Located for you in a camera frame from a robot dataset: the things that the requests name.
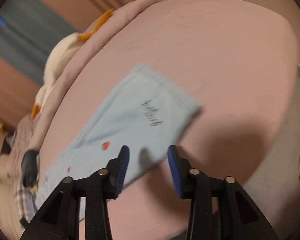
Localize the lilac quilted duvet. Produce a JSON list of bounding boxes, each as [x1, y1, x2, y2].
[[5, 0, 166, 181]]

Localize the folded dark denim jeans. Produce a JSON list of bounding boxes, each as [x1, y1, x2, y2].
[[21, 150, 39, 187]]

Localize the pink window curtain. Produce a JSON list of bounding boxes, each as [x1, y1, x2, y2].
[[0, 0, 133, 128]]

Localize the white goose plush toy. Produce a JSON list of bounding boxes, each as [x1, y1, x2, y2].
[[31, 9, 114, 119]]

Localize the teal window curtain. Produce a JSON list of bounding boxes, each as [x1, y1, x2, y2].
[[0, 0, 77, 85]]

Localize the light blue strawberry pants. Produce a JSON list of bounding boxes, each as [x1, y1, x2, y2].
[[36, 66, 200, 207]]

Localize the beige bed pillow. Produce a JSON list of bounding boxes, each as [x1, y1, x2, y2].
[[0, 154, 21, 196]]

